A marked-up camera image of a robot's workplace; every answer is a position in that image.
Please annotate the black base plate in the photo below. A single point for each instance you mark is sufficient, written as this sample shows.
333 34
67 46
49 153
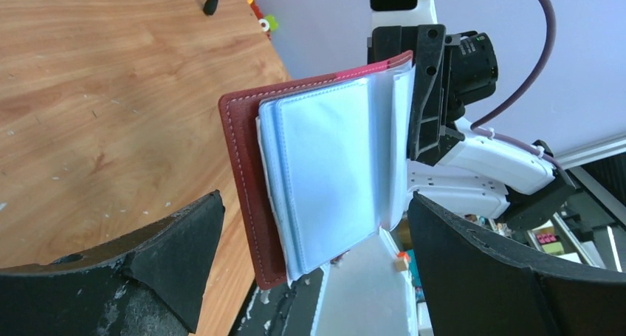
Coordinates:
284 310

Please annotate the colourful toy car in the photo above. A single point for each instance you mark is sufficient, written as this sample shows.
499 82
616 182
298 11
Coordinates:
268 22

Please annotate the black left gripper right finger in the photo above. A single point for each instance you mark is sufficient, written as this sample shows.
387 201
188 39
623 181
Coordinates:
477 282

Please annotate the red leather card holder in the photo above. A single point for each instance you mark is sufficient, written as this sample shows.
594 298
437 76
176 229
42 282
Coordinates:
319 164

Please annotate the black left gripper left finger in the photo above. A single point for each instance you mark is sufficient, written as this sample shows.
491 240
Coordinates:
147 282

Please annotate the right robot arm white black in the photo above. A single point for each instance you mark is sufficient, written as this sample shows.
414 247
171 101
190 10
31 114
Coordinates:
465 169

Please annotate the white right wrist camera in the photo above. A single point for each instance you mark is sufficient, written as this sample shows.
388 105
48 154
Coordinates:
405 13

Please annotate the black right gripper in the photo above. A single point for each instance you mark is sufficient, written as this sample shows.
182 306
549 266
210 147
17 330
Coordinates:
470 74

